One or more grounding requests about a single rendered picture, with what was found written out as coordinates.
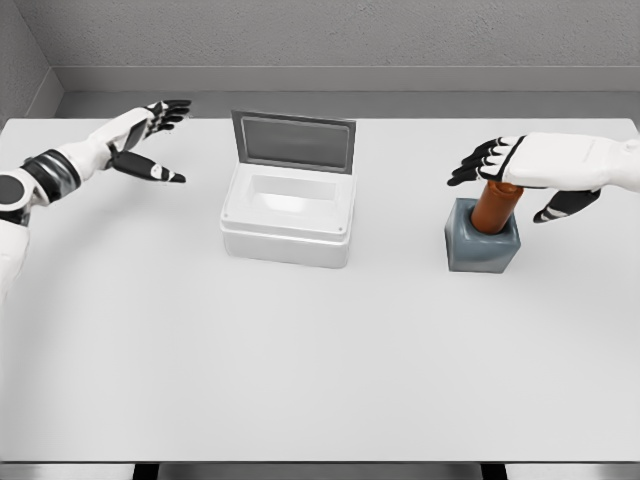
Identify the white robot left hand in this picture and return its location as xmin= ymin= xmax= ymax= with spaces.
xmin=92 ymin=98 xmax=193 ymax=185

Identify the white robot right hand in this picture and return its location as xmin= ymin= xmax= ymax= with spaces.
xmin=446 ymin=131 xmax=626 ymax=225

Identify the brown cylinder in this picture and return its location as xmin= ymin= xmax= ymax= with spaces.
xmin=471 ymin=180 xmax=524 ymax=236

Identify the grey-blue square holder block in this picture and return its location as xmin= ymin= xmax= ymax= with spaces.
xmin=444 ymin=197 xmax=523 ymax=275

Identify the white box lid grey panel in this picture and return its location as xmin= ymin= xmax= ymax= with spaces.
xmin=230 ymin=108 xmax=358 ymax=177

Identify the white rectangular box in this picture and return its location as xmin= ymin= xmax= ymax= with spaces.
xmin=219 ymin=160 xmax=358 ymax=271

